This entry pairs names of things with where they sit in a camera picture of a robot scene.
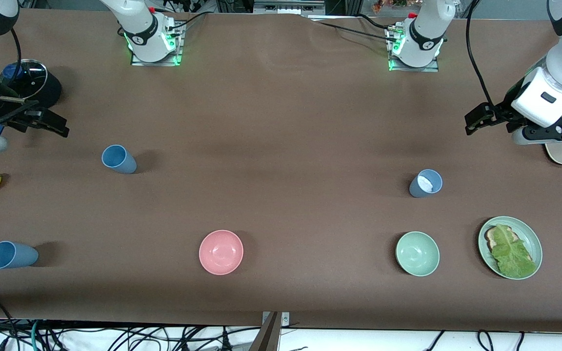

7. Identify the pale green bowl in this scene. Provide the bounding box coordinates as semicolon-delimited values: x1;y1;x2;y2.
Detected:
395;231;441;277

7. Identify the grey metal equipment box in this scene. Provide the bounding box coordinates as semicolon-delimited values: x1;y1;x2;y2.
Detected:
253;0;326;15

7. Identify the green lettuce leaf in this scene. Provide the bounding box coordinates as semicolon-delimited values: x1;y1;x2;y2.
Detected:
491;224;538;278

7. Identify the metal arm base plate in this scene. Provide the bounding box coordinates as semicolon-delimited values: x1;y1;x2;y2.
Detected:
131;19;184;66
387;24;441;73

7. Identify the brown wooden post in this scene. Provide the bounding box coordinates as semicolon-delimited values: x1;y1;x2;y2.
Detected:
248;312;282;351

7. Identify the glass lid with blue knob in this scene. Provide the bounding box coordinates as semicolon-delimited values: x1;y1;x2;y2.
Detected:
0;59;48;100

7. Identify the brown table cover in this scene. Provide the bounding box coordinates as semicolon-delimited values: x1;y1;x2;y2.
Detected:
0;9;562;333

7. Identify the toasted bread slice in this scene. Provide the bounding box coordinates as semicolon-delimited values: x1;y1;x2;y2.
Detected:
485;225;531;264

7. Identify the pale green plate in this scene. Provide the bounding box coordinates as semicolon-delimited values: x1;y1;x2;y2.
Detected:
478;216;543;280

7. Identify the pink bowl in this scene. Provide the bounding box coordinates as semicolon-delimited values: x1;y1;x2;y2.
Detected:
199;230;244;276

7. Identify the blue cup with white inside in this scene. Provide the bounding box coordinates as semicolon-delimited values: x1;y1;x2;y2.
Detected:
409;169;443;198

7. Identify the black pot with blue handle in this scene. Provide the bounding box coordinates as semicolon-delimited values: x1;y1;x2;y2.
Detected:
0;58;62;136

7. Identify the small metal table bracket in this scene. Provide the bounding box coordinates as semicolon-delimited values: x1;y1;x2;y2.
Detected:
261;312;290;327

